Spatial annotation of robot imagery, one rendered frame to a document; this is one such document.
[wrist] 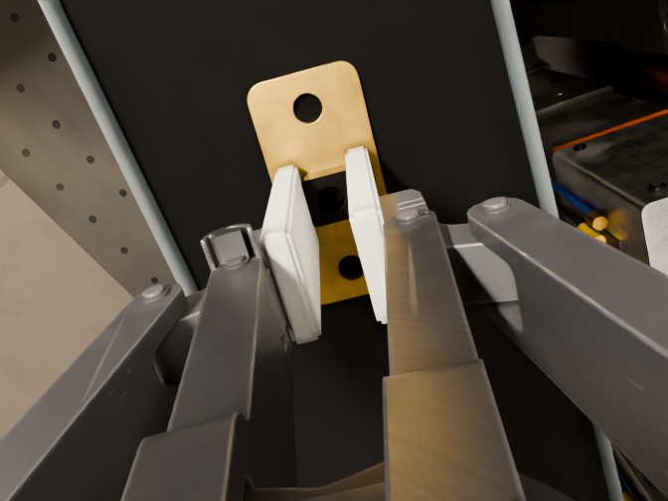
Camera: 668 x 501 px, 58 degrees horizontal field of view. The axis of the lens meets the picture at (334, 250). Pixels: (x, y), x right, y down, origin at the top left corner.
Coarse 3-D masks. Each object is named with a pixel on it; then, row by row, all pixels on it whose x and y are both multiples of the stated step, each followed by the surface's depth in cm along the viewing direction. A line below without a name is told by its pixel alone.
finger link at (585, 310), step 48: (480, 240) 12; (528, 240) 11; (576, 240) 10; (528, 288) 11; (576, 288) 9; (624, 288) 9; (528, 336) 11; (576, 336) 9; (624, 336) 8; (576, 384) 10; (624, 384) 8; (624, 432) 9
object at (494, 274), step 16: (400, 192) 17; (416, 192) 17; (384, 208) 16; (400, 208) 16; (416, 208) 15; (464, 224) 14; (448, 240) 13; (464, 240) 13; (448, 256) 13; (464, 256) 13; (480, 256) 13; (496, 256) 12; (464, 272) 13; (480, 272) 13; (496, 272) 13; (512, 272) 13; (464, 288) 13; (480, 288) 13; (496, 288) 13; (512, 288) 13
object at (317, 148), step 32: (256, 96) 20; (288, 96) 20; (320, 96) 20; (352, 96) 20; (256, 128) 20; (288, 128) 20; (320, 128) 20; (352, 128) 20; (288, 160) 21; (320, 160) 21; (384, 192) 21; (320, 224) 21; (320, 256) 22; (320, 288) 23; (352, 288) 23
